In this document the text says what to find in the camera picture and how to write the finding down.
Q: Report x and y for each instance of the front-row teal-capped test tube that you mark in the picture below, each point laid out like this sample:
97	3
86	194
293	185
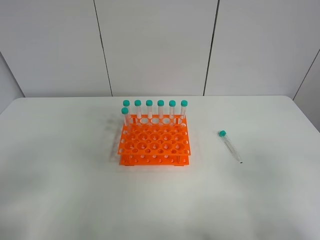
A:
127	119

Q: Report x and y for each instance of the orange test tube rack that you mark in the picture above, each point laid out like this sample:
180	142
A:
154	142

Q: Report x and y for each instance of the back-row test tube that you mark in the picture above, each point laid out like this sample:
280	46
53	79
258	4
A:
160	104
172	104
138	104
184	104
149	104
126	104

